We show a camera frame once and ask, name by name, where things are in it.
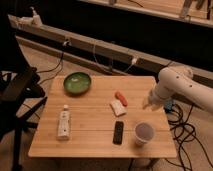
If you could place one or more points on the white plug adapter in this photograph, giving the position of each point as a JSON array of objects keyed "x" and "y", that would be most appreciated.
[{"x": 134, "y": 61}]

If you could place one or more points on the white spray bottle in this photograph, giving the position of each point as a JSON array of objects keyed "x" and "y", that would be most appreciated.
[{"x": 36, "y": 17}]

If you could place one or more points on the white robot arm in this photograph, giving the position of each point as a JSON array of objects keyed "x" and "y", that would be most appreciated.
[{"x": 178, "y": 79}]

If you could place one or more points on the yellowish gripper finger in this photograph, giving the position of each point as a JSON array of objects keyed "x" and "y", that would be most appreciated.
[{"x": 146, "y": 103}]

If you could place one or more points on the white plug on rail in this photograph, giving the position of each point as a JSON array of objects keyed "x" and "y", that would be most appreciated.
[{"x": 66, "y": 43}]

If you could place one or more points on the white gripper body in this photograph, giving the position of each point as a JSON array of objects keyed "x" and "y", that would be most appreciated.
[{"x": 156, "y": 99}]

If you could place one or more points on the white tube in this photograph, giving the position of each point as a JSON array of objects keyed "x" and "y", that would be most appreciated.
[{"x": 63, "y": 132}]

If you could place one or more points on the clear plastic cup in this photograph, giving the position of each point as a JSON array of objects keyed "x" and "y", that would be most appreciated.
[{"x": 143, "y": 133}]

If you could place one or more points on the black eraser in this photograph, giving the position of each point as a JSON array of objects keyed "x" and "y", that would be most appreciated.
[{"x": 118, "y": 133}]

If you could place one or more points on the black chair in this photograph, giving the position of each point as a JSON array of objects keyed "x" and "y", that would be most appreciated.
[{"x": 18, "y": 81}]

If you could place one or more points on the blue box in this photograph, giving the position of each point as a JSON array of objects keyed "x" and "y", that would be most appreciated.
[{"x": 168, "y": 105}]

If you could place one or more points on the orange carrot toy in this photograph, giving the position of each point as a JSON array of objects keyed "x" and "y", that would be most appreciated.
[{"x": 121, "y": 98}]

